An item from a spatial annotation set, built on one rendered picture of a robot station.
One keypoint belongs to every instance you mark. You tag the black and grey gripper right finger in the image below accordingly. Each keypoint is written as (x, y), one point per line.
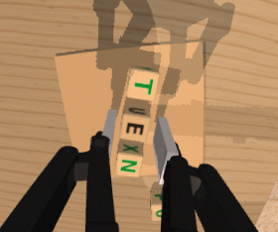
(184, 185)

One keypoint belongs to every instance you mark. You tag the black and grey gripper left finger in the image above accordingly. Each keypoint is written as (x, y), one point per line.
(42, 205)

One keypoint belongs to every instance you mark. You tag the tan flat mat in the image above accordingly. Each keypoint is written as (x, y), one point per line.
(93, 82)

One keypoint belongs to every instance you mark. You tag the tan letter block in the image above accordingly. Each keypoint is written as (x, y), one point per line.
(143, 82)
(155, 205)
(135, 123)
(129, 159)

